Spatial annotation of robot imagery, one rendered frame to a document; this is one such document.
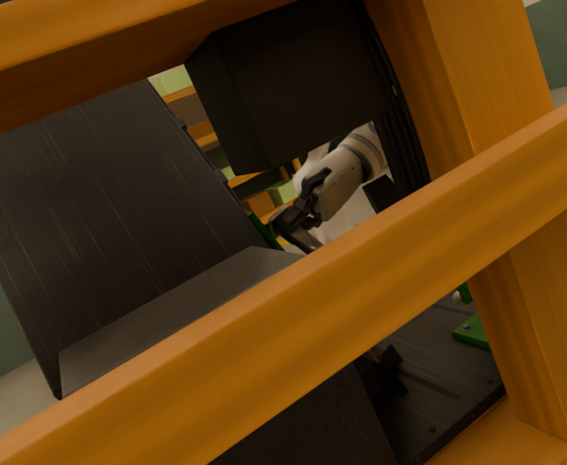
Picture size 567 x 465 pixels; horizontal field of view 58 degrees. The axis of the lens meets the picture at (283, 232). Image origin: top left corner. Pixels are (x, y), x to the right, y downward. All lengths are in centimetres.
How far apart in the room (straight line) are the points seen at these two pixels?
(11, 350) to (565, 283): 609
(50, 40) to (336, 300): 29
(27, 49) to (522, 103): 51
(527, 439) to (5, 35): 74
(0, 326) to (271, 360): 604
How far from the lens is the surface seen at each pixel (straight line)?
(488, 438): 82
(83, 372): 60
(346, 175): 85
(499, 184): 56
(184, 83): 628
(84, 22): 41
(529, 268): 67
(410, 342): 105
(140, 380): 40
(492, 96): 63
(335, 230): 156
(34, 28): 40
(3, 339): 644
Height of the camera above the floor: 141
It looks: 13 degrees down
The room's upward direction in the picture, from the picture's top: 24 degrees counter-clockwise
